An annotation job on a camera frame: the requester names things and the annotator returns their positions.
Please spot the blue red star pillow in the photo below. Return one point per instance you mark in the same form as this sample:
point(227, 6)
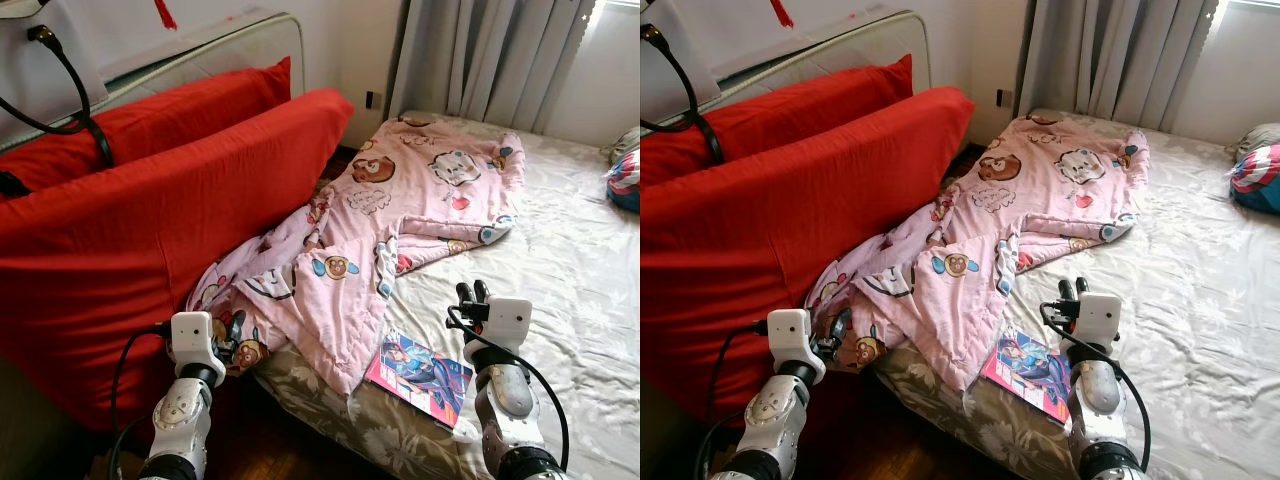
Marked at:
point(625, 185)
point(1258, 180)

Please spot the red cushion with flanged edge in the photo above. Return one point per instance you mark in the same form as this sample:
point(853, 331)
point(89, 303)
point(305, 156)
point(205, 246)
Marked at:
point(800, 110)
point(180, 115)

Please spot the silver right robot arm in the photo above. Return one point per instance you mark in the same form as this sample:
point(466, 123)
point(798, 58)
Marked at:
point(1095, 395)
point(510, 400)

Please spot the thick red mattress cushion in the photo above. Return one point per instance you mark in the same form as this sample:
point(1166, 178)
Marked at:
point(120, 260)
point(760, 250)

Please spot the grey curtain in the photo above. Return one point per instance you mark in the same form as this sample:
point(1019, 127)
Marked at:
point(480, 60)
point(1110, 55)

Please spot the colourful comic magazine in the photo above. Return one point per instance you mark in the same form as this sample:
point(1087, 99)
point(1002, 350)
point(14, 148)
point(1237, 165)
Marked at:
point(420, 375)
point(1025, 372)

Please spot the pink cartoon print blanket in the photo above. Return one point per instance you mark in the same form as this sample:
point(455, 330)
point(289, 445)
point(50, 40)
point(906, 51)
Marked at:
point(400, 200)
point(1020, 200)

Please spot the bed with floral beige sheet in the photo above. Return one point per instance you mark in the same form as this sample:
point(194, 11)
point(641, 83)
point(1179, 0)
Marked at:
point(560, 300)
point(1180, 300)

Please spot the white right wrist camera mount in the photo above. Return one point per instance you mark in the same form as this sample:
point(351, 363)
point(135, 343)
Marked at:
point(510, 320)
point(1100, 318)

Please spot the red hanging tassel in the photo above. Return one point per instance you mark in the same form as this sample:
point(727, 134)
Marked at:
point(782, 14)
point(165, 15)

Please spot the wall socket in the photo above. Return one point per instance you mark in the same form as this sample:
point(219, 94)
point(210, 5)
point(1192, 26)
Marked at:
point(372, 100)
point(1003, 98)

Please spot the grey pillow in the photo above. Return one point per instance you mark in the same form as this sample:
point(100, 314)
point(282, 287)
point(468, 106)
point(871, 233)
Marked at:
point(1255, 138)
point(622, 143)

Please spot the grey upright mattress with trim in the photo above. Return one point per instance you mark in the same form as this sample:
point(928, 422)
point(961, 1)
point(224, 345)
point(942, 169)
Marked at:
point(220, 55)
point(850, 50)

